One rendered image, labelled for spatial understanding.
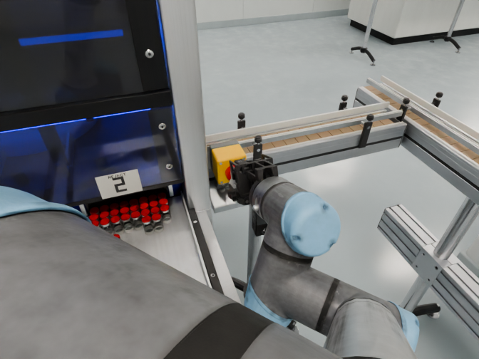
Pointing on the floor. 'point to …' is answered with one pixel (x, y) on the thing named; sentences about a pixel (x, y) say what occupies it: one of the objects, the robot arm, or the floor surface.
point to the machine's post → (187, 97)
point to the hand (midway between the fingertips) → (237, 181)
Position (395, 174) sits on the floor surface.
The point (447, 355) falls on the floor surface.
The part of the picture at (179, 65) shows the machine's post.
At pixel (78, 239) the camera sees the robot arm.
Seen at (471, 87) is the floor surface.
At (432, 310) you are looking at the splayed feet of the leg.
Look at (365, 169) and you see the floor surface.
